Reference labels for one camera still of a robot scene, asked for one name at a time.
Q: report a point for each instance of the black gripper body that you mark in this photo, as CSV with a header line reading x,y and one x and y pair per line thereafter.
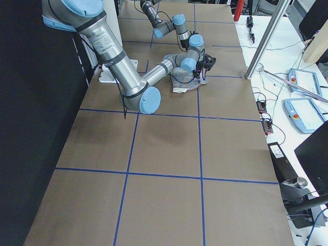
x,y
198,72

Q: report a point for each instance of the navy white striped polo shirt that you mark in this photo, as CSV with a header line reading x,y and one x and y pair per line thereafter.
x,y
182,80

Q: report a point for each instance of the black tripod stick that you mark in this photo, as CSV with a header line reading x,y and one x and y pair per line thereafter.
x,y
250,20

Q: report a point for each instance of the red object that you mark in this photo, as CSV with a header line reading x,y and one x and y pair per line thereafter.
x,y
238,11

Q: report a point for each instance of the orange black connector block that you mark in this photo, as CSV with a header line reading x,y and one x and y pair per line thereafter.
x,y
267,126
261,106

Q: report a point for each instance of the left teach pendant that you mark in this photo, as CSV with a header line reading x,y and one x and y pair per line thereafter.
x,y
305,79

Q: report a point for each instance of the teach pendant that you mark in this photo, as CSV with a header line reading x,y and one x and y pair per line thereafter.
x,y
305,79
304,114

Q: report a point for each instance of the green tipped metal rod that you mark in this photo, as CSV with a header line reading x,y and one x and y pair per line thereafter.
x,y
292,84

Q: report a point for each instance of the right teach pendant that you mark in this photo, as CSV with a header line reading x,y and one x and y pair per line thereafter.
x,y
304,114

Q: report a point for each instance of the beige board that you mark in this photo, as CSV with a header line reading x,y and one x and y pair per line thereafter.
x,y
318,46

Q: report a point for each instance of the black monitor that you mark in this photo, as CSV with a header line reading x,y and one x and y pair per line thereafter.
x,y
312,155

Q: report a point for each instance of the aluminium frame post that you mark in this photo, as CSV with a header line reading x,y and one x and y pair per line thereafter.
x,y
272,26

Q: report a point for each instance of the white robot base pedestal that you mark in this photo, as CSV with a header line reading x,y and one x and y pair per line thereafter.
x,y
108,77

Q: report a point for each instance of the black camera stand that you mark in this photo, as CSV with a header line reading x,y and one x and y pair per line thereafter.
x,y
302,206

